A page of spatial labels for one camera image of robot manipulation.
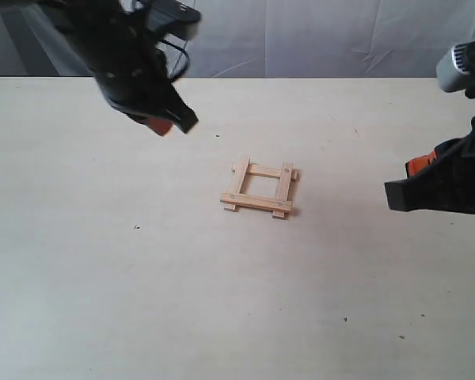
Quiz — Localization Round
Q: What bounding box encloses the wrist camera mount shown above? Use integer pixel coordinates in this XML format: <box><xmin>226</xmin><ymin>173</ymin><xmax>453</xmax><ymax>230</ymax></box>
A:
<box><xmin>145</xmin><ymin>0</ymin><xmax>202</xmax><ymax>41</ymax></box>
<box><xmin>436</xmin><ymin>40</ymin><xmax>475</xmax><ymax>99</ymax></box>

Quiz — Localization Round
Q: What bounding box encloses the wooden stick with holes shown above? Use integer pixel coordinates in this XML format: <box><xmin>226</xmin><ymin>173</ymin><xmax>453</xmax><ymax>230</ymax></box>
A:
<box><xmin>220</xmin><ymin>192</ymin><xmax>292</xmax><ymax>213</ymax></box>
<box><xmin>272</xmin><ymin>162</ymin><xmax>296</xmax><ymax>219</ymax></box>

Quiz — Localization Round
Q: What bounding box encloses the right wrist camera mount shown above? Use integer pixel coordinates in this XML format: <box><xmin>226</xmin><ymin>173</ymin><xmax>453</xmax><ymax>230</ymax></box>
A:
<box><xmin>436</xmin><ymin>40</ymin><xmax>475</xmax><ymax>99</ymax></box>

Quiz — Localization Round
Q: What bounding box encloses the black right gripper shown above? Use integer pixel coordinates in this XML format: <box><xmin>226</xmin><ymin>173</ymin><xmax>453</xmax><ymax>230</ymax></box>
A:
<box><xmin>384</xmin><ymin>117</ymin><xmax>475</xmax><ymax>215</ymax></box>

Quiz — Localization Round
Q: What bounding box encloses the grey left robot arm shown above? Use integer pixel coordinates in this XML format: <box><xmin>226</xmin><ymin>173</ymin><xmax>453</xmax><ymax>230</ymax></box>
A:
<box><xmin>38</xmin><ymin>1</ymin><xmax>201</xmax><ymax>133</ymax></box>

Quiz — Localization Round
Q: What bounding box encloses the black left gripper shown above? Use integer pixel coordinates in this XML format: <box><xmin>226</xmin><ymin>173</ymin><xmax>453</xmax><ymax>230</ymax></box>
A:
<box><xmin>60</xmin><ymin>7</ymin><xmax>199</xmax><ymax>137</ymax></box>

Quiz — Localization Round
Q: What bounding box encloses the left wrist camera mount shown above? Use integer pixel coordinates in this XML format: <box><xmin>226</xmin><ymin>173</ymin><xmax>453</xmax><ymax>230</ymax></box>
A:
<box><xmin>145</xmin><ymin>0</ymin><xmax>202</xmax><ymax>41</ymax></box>

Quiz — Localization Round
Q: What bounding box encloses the white backdrop cloth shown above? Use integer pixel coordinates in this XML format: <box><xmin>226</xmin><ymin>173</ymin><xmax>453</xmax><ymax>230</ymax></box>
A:
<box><xmin>0</xmin><ymin>0</ymin><xmax>475</xmax><ymax>78</ymax></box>

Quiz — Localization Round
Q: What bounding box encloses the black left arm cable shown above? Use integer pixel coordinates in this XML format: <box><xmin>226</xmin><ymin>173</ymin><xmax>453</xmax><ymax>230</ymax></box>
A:
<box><xmin>126</xmin><ymin>0</ymin><xmax>191</xmax><ymax>82</ymax></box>

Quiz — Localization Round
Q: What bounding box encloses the plain wooden stick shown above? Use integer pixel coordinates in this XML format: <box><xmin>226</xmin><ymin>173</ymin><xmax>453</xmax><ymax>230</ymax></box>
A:
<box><xmin>247</xmin><ymin>163</ymin><xmax>300</xmax><ymax>181</ymax></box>
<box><xmin>228</xmin><ymin>158</ymin><xmax>250</xmax><ymax>194</ymax></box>

